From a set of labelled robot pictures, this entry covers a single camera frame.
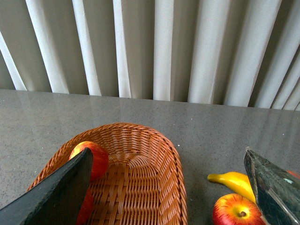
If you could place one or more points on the red apple in basket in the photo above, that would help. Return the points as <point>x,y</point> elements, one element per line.
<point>86,208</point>
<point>100,158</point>

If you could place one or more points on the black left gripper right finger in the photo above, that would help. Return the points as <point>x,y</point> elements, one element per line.
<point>277,192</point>

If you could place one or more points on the white pleated curtain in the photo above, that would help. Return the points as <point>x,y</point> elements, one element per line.
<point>225,52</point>

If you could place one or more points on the red yellow apple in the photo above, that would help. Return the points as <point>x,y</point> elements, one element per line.
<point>234,209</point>

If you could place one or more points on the left wicker basket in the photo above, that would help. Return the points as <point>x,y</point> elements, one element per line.
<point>144,182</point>

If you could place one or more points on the yellow banana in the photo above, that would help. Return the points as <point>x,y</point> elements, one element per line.
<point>237,182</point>

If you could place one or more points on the red apple at edge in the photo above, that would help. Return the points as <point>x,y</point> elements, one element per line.
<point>295,174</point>

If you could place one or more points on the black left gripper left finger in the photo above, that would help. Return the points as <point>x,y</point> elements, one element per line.
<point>57,199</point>

